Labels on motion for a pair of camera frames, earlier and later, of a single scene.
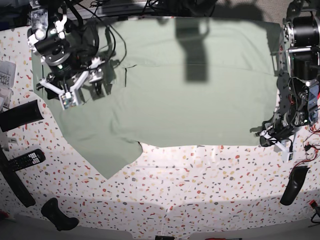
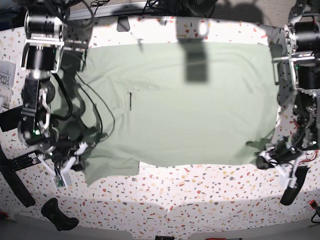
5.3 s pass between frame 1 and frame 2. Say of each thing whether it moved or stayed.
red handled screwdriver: stayed
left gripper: moved
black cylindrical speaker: stayed
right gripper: moved
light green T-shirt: moved
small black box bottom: stayed
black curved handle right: stayed
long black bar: stayed
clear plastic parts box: stayed
